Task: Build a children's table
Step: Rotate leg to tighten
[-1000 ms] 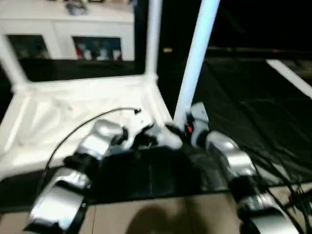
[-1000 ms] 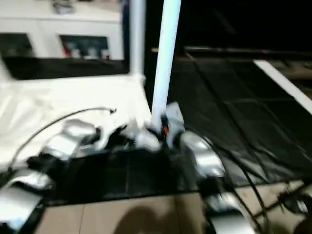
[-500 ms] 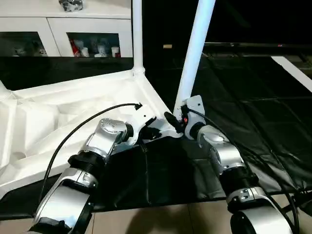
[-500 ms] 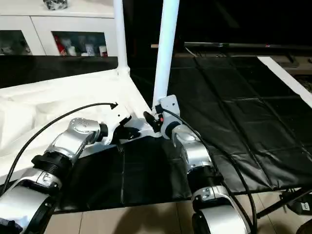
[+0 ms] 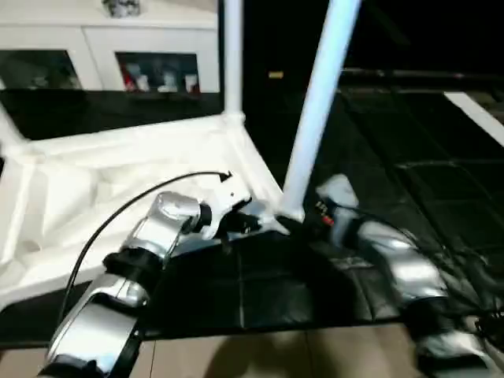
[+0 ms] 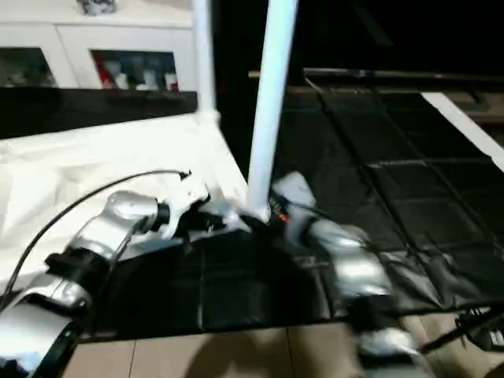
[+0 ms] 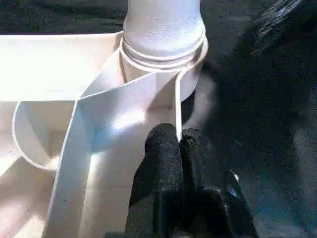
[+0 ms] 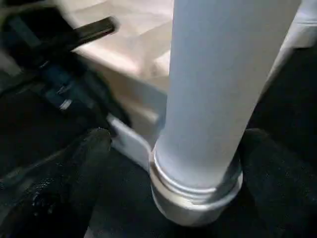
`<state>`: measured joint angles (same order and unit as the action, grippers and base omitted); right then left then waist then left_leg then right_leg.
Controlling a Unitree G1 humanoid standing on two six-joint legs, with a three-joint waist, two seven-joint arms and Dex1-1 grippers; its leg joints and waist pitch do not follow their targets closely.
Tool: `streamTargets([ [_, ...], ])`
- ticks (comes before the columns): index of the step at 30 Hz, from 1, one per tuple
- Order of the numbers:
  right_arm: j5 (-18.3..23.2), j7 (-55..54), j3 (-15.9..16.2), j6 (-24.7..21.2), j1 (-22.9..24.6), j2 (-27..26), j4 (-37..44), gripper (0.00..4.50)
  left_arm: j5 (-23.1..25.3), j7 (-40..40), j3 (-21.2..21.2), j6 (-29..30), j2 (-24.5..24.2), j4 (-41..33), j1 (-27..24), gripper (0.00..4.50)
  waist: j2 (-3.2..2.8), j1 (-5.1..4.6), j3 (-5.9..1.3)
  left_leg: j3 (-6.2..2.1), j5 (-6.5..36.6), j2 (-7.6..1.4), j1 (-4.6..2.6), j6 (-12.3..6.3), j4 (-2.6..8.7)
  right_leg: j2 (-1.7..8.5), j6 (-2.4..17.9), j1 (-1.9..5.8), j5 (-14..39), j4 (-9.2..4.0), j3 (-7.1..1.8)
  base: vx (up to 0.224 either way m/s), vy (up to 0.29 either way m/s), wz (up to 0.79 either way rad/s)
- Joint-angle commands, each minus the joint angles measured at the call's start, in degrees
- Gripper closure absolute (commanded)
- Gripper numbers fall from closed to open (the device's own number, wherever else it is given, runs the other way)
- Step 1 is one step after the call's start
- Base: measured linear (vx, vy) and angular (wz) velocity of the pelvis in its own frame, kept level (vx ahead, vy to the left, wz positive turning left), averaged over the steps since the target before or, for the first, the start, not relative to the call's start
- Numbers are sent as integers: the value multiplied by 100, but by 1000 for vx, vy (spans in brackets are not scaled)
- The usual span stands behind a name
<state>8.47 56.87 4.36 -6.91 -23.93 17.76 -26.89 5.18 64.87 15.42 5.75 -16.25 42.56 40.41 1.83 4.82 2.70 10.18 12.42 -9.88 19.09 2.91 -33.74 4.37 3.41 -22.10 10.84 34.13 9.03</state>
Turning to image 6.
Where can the white plastic table leg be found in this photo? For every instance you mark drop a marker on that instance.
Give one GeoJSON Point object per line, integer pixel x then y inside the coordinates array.
{"type": "Point", "coordinates": [205, 55]}
{"type": "Point", "coordinates": [269, 94]}

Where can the white plastic table top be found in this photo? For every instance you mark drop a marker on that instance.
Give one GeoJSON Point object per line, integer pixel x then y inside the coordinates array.
{"type": "Point", "coordinates": [79, 173]}

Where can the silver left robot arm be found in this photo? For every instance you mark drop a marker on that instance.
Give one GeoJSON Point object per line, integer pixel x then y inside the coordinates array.
{"type": "Point", "coordinates": [110, 232]}

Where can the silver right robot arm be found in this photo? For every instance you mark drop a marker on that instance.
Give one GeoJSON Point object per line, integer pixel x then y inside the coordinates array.
{"type": "Point", "coordinates": [354, 260]}

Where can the black work mat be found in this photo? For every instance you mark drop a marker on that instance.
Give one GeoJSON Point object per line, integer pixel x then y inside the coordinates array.
{"type": "Point", "coordinates": [394, 157]}

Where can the glossy black long bar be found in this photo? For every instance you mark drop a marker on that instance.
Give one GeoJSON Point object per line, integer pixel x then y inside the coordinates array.
{"type": "Point", "coordinates": [394, 75]}

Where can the black cabinet with orange label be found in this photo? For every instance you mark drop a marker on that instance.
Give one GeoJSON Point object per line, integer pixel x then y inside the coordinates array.
{"type": "Point", "coordinates": [362, 39]}

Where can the white cabinet with glass doors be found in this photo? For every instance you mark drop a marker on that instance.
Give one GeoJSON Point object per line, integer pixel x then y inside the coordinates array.
{"type": "Point", "coordinates": [118, 39]}

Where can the black metal stand leg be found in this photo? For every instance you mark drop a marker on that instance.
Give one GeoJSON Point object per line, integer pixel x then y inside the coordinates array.
{"type": "Point", "coordinates": [465, 331]}

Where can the crumpled silver black object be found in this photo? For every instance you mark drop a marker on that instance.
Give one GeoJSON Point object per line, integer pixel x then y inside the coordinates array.
{"type": "Point", "coordinates": [96, 5]}

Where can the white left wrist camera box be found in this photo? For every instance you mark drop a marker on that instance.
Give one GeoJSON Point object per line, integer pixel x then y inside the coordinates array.
{"type": "Point", "coordinates": [185, 201]}

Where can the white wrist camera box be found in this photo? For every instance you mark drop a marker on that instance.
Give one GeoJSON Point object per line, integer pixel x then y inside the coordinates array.
{"type": "Point", "coordinates": [293, 189]}
{"type": "Point", "coordinates": [185, 201]}

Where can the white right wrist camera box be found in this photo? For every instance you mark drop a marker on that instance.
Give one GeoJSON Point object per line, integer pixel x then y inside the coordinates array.
{"type": "Point", "coordinates": [293, 189]}

